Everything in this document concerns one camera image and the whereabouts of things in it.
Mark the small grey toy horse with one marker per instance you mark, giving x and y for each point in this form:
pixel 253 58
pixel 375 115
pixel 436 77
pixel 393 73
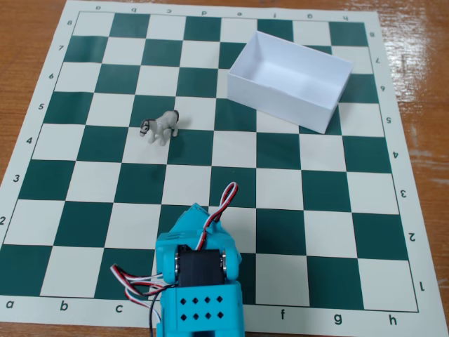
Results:
pixel 161 124

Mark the green white chessboard mat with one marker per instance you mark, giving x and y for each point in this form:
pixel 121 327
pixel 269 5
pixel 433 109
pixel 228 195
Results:
pixel 105 175

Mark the white cardboard box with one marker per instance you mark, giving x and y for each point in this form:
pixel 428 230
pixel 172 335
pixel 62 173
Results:
pixel 280 105

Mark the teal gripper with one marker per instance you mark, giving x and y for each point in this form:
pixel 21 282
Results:
pixel 192 218

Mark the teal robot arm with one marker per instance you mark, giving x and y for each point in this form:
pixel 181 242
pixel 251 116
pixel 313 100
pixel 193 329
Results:
pixel 210 309

